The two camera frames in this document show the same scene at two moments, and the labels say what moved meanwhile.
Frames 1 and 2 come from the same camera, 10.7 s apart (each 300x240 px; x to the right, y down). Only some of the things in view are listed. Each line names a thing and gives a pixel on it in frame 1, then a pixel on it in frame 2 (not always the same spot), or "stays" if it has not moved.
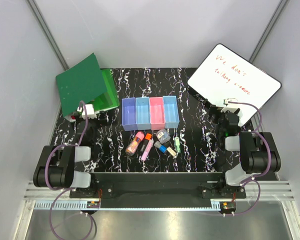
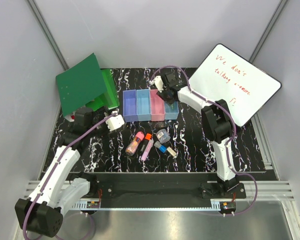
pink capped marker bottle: (133, 146) stays
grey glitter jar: (163, 136) stays
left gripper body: (94, 123) to (100, 113)
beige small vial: (171, 151) stays
